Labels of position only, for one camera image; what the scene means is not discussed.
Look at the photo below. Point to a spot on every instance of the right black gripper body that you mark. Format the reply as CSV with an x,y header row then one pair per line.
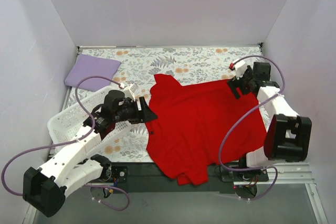
x,y
237,85

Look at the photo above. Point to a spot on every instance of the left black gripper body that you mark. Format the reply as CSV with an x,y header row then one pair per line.
x,y
141,110

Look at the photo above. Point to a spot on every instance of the red t shirt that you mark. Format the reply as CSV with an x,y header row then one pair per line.
x,y
199,125

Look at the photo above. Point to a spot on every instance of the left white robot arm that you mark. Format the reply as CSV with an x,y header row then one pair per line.
x,y
47,187

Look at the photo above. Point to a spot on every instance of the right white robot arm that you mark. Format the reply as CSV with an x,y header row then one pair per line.
x,y
288,135

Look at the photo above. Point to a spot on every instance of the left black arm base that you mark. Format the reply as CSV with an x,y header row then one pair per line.
x,y
113,175

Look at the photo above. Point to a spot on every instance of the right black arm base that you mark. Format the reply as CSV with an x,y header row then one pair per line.
x,y
244,183

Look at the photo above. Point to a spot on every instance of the floral patterned table cloth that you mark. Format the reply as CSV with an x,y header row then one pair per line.
x,y
190,65

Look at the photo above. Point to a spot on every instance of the folded lavender t shirt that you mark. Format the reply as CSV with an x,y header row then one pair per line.
x,y
87,66

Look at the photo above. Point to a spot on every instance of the white plastic basket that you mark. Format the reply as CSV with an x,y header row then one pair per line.
x,y
64,126

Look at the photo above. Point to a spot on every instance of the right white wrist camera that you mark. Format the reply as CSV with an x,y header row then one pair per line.
x,y
239,66

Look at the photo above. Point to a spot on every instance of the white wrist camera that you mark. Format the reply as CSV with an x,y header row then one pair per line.
x,y
129,90
239,66

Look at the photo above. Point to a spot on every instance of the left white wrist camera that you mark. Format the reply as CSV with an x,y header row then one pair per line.
x,y
129,90

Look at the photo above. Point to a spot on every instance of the aluminium frame rail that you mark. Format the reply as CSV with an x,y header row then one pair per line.
x,y
287,195

